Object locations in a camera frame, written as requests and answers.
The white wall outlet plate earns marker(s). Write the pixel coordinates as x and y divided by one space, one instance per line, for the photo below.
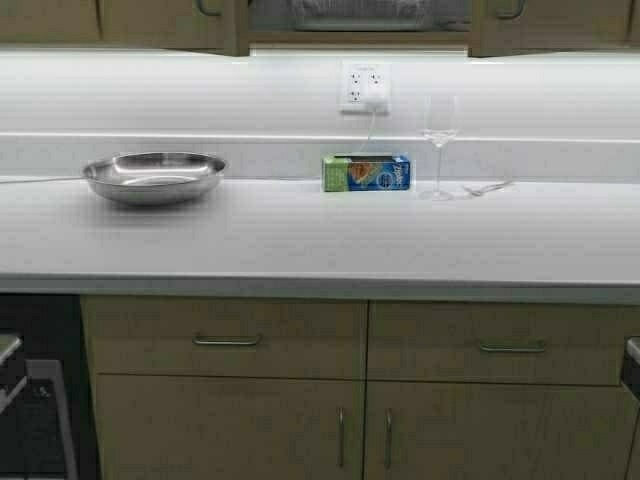
357 78

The left beige drawer front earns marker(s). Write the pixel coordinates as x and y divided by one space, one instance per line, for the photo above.
302 339

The green blue Ziploc box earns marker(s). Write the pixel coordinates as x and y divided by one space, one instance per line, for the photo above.
361 172

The drawer metal handle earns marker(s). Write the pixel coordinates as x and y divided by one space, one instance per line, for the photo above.
225 341
533 347

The left drawer metal handle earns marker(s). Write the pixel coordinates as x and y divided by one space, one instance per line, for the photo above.
225 341

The middle beige drawer front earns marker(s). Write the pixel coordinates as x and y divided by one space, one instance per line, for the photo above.
555 344

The stainless steel microwave oven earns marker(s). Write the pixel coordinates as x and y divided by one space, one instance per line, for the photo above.
36 438

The beige drawer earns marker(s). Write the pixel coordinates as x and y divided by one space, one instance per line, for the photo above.
555 344
302 339

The clear wine glass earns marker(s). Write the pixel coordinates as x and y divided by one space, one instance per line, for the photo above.
439 130

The middle door metal handle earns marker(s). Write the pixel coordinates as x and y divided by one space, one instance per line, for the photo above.
388 436

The aluminium foil baking tray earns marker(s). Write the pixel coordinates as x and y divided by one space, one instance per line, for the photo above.
382 16

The upper right door handle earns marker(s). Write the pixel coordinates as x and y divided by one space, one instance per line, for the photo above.
509 9

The upper left door handle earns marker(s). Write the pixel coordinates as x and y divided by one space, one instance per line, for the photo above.
207 11

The door metal handle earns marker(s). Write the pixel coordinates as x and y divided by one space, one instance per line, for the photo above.
340 437
388 436

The cabinet door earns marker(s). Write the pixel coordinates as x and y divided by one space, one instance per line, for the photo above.
161 427
549 26
480 431
634 24
176 25
49 21

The middle drawer metal handle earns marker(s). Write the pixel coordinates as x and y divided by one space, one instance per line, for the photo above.
533 347

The round stainless steel bowl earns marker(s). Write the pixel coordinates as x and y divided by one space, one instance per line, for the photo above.
155 178

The left door metal handle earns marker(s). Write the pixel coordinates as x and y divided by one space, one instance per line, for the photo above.
340 437

